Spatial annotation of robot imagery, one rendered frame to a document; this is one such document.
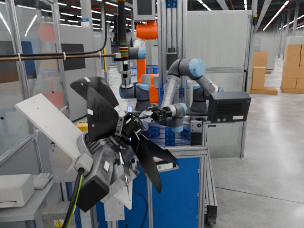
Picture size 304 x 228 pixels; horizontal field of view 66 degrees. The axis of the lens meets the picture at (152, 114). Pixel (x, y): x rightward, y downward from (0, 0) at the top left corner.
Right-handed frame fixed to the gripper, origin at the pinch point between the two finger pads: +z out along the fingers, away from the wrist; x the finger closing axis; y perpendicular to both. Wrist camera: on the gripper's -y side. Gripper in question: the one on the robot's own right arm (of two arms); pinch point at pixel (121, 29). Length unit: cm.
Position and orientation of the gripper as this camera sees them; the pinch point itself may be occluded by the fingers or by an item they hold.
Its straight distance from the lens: 124.5
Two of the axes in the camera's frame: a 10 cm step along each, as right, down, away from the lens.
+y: 0.3, 9.6, 2.7
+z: 2.3, 2.5, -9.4
